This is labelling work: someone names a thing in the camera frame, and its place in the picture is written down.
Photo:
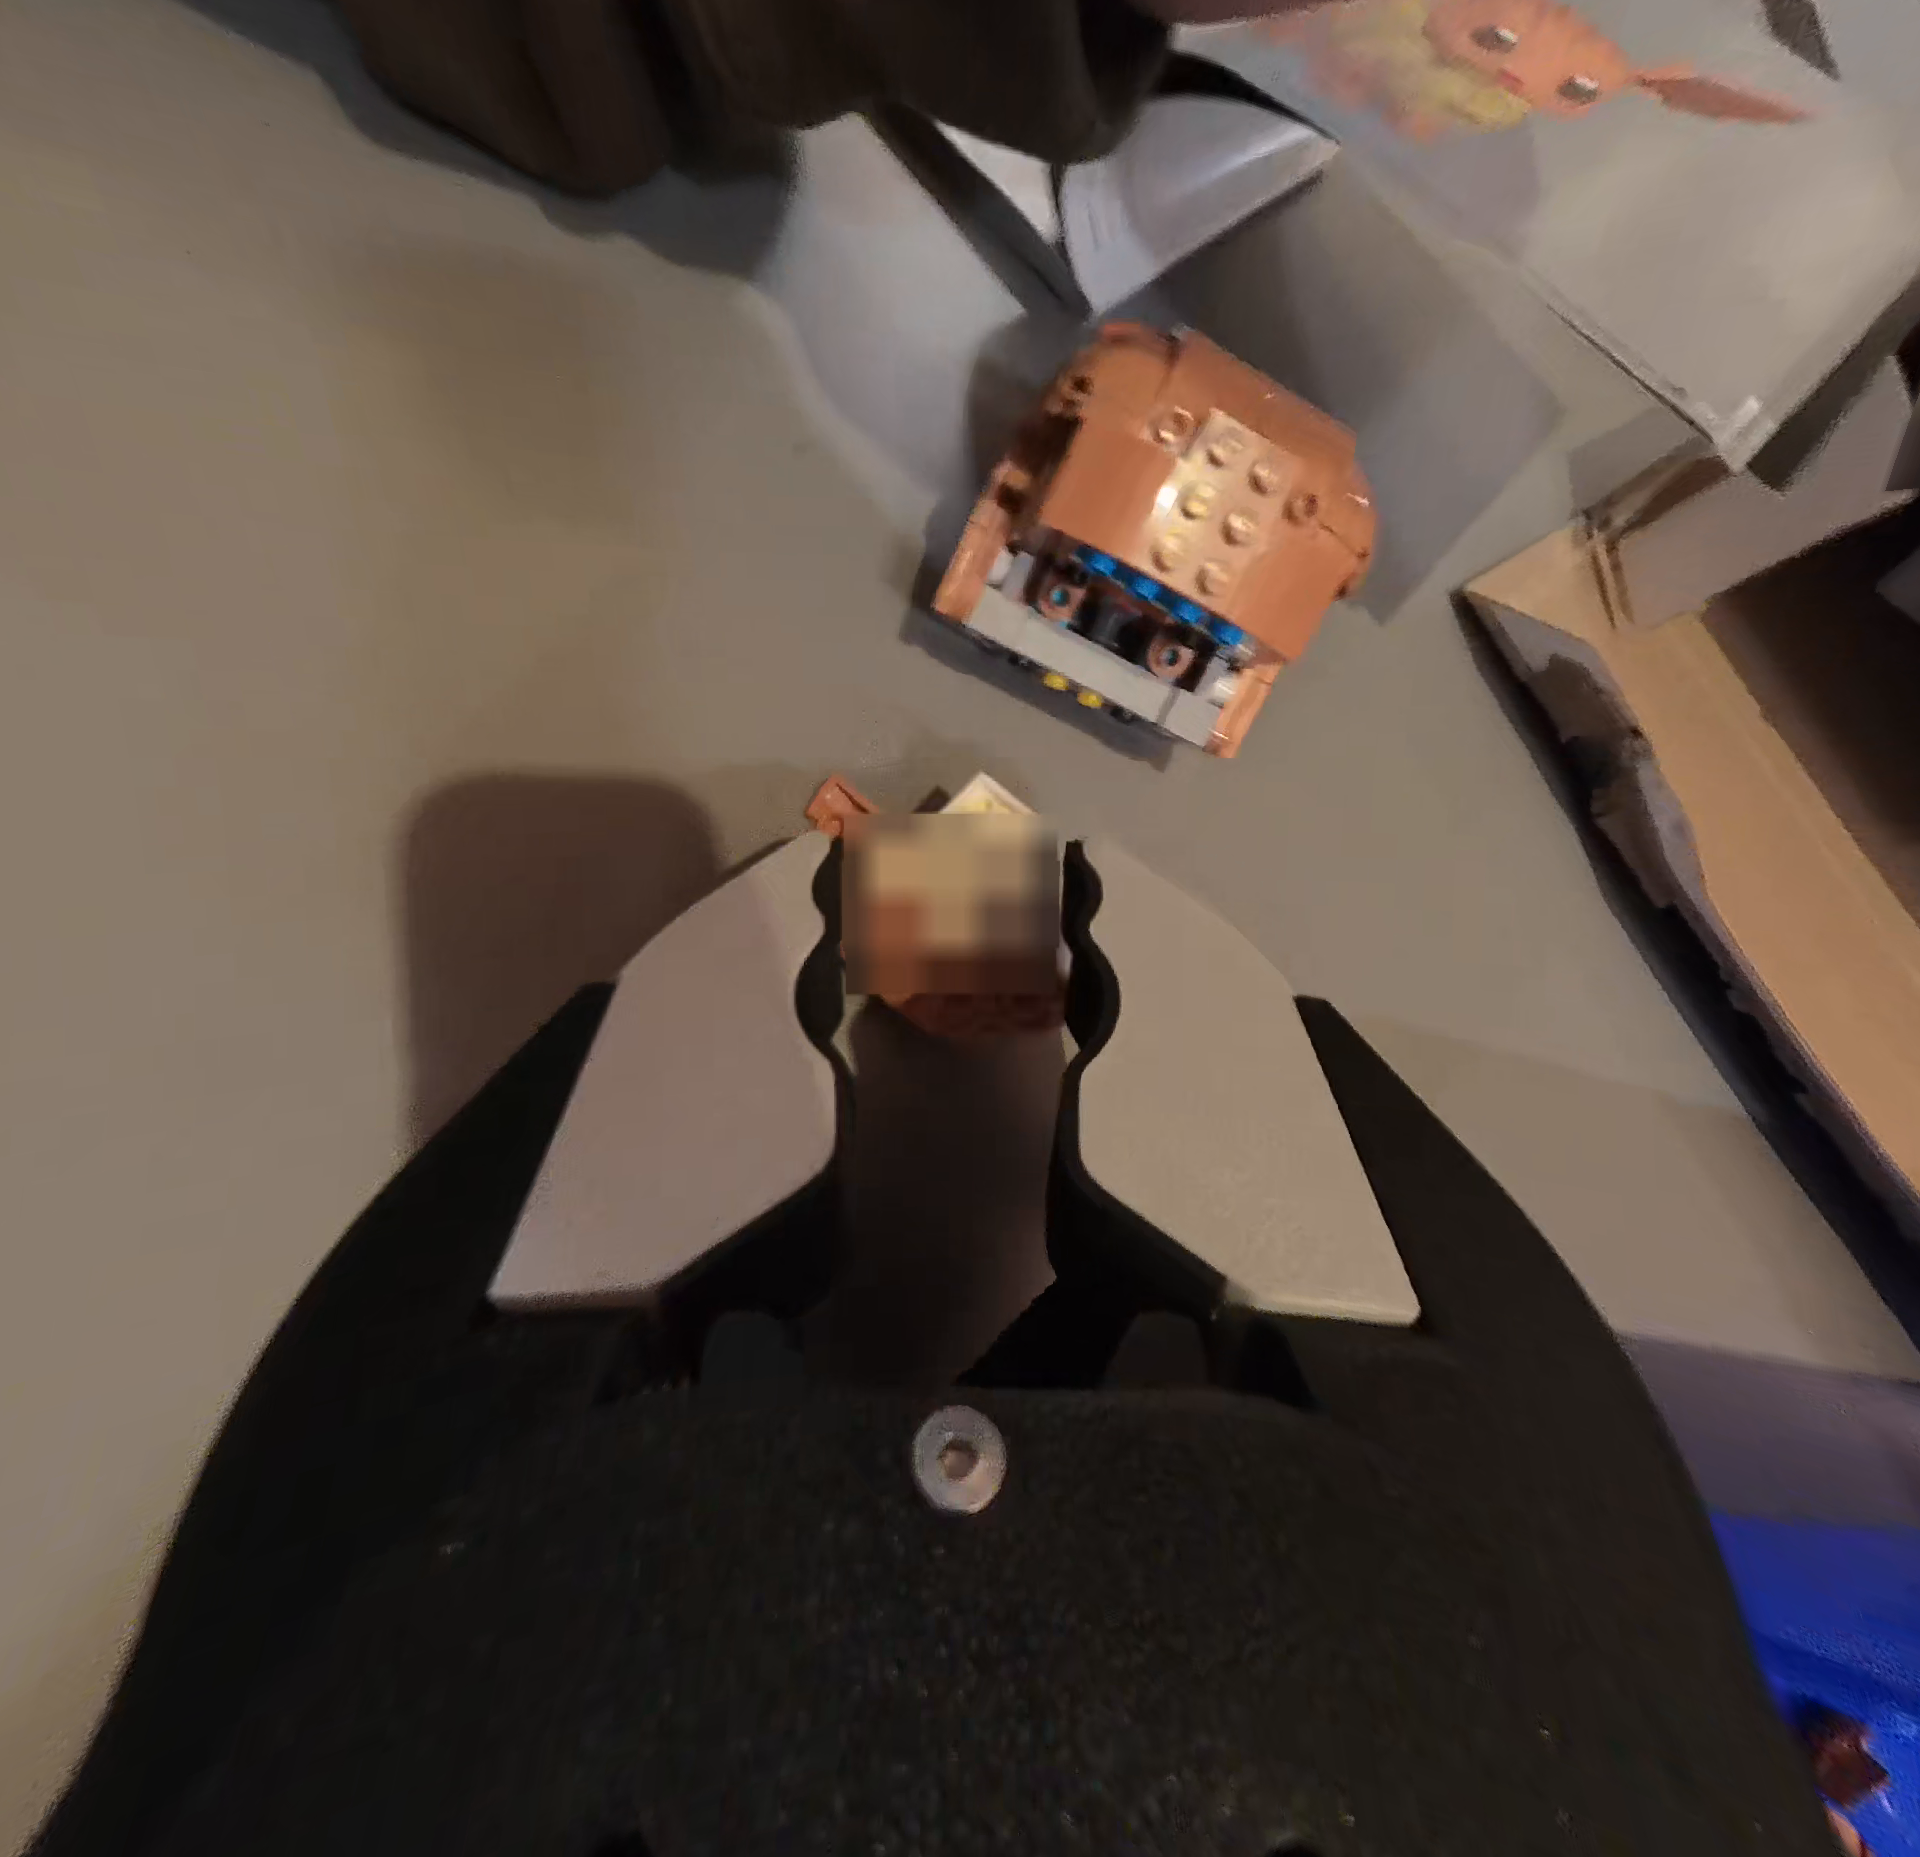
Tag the blue plastic bin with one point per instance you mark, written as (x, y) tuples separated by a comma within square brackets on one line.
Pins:
[(1831, 1678)]

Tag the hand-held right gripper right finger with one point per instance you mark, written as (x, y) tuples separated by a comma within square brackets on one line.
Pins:
[(1247, 1138)]

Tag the grey desk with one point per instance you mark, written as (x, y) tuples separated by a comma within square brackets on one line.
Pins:
[(300, 540)]

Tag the brown brick body model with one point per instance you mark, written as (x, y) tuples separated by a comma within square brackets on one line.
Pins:
[(1171, 540)]

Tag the fox print instruction booklet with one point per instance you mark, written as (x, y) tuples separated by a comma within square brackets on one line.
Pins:
[(1500, 179)]

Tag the brown brick assembly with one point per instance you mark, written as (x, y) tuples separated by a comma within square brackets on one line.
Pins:
[(838, 805)]

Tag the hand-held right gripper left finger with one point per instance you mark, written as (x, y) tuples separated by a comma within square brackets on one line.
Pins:
[(646, 1138)]

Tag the printed cardboard box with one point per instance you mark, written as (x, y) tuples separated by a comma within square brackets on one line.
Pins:
[(1741, 810)]

